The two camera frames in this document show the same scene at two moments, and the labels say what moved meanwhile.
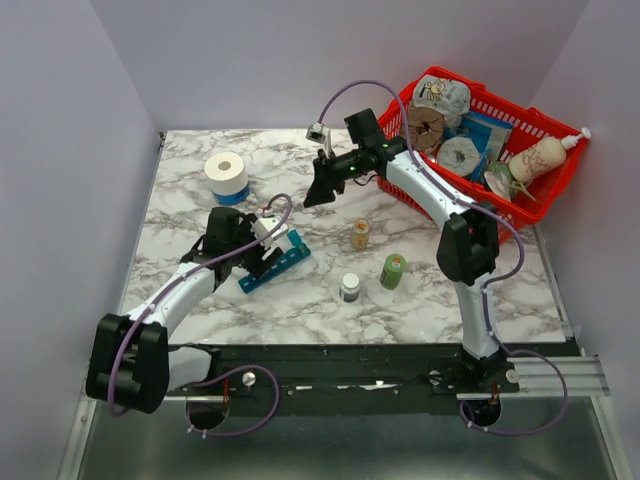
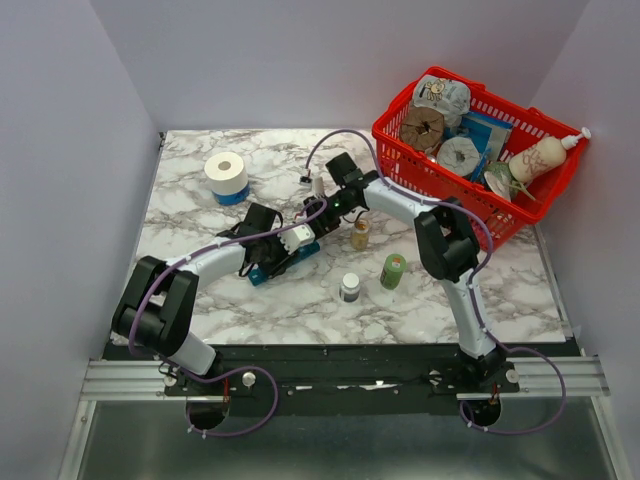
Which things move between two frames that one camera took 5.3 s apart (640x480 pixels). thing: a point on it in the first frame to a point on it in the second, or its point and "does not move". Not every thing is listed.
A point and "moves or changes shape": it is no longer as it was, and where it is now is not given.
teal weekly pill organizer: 294,254 moves or changes shape
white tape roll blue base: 228,178 does not move
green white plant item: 500,177 does not move
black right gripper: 324,182 to 322,224
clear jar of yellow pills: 359,234 does not move
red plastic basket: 504,155 does not move
